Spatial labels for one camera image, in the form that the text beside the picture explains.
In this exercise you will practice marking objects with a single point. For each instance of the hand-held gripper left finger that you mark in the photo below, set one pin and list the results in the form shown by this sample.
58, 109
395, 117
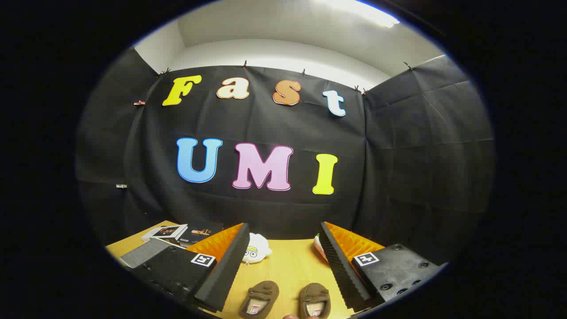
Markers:
219, 279

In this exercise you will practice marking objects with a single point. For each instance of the grey fabric storage box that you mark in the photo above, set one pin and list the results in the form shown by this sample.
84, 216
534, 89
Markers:
144, 253

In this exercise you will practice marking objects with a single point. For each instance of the watermelon slice plush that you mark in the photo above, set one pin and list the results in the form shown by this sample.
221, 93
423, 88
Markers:
319, 246

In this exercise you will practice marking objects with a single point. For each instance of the white cover book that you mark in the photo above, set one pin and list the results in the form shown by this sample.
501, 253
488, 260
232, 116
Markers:
166, 231

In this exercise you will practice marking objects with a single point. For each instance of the dark blue book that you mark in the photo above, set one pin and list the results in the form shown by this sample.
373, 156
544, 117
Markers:
199, 233

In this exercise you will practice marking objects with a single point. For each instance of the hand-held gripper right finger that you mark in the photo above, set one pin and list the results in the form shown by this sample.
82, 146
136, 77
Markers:
343, 274

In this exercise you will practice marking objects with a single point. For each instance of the black backdrop cloth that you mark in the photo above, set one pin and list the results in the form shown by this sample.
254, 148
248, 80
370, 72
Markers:
274, 124

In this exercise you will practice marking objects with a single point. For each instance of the white plush toy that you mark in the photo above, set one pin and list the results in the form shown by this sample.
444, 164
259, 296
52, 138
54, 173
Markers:
257, 249

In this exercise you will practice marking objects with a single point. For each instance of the brown fuzzy shoe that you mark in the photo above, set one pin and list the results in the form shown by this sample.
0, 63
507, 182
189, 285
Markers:
314, 299
259, 297

